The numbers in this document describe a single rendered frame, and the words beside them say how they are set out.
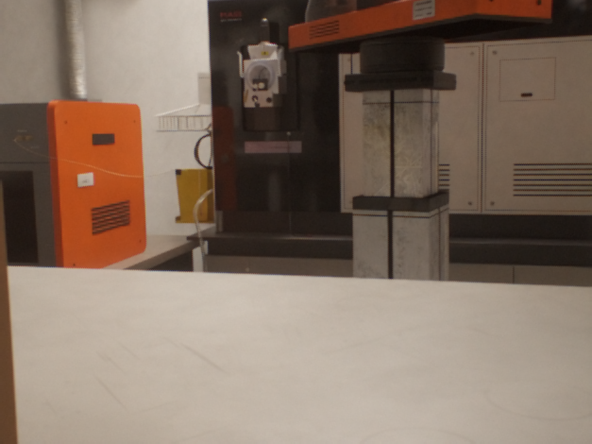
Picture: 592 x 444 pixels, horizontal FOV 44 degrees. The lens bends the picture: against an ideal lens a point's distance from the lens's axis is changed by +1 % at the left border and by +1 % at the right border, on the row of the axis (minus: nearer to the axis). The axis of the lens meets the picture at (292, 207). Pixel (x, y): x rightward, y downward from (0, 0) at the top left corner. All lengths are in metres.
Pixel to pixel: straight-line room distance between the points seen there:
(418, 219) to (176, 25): 2.44
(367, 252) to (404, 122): 0.24
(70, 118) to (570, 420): 1.53
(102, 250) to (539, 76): 1.24
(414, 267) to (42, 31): 2.90
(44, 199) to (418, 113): 0.94
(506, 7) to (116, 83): 2.73
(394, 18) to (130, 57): 2.51
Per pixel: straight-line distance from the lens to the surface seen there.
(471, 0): 1.13
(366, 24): 1.32
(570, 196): 2.12
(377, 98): 1.32
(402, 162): 1.31
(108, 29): 3.73
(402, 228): 1.30
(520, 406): 0.49
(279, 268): 2.16
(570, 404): 0.50
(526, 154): 2.11
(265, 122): 2.13
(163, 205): 3.61
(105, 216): 1.97
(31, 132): 1.84
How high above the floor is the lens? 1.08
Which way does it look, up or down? 7 degrees down
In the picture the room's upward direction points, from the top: 1 degrees counter-clockwise
